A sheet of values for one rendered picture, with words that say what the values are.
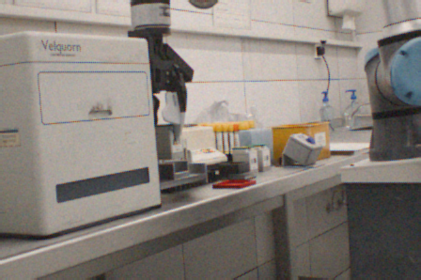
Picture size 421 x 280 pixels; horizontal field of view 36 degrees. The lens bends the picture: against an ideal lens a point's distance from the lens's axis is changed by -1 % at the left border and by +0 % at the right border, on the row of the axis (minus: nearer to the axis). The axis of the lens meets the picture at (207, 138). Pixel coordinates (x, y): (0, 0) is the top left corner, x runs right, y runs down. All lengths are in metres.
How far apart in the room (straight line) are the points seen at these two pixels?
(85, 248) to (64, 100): 0.22
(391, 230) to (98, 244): 0.61
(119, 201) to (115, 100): 0.17
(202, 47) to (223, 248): 0.77
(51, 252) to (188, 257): 1.48
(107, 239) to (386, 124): 0.64
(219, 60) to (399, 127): 1.33
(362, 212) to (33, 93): 0.71
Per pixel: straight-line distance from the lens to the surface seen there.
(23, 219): 1.00
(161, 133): 1.25
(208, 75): 2.50
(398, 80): 1.21
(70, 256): 0.95
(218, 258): 2.55
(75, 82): 1.02
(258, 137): 1.73
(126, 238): 1.04
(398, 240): 1.35
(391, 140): 1.36
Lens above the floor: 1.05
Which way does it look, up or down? 3 degrees down
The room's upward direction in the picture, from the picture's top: 4 degrees counter-clockwise
